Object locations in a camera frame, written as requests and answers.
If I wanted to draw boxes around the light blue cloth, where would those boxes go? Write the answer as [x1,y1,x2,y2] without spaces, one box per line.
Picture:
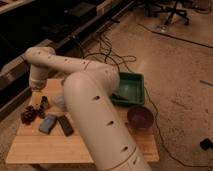
[53,93,66,109]

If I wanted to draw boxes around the green plastic tray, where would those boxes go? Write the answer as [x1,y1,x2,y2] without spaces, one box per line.
[110,72,145,106]

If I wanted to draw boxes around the purple bowl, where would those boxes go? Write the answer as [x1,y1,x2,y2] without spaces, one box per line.
[127,106,154,129]

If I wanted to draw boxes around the black rectangular block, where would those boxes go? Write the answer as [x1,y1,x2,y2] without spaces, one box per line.
[58,115,74,136]

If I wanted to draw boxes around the black device on floor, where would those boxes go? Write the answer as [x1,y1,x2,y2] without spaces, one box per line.
[200,138,213,150]

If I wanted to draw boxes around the small metal can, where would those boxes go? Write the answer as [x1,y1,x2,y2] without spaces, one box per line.
[40,96,50,109]

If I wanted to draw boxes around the black floor cables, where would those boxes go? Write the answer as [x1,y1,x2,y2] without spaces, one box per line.
[71,33,138,73]

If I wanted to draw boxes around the blue sponge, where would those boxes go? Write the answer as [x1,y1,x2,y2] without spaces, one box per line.
[39,114,57,134]

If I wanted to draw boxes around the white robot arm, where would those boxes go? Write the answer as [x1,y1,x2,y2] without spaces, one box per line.
[24,47,152,171]

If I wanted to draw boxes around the dark red grape bunch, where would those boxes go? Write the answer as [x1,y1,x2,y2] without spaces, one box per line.
[21,105,45,125]

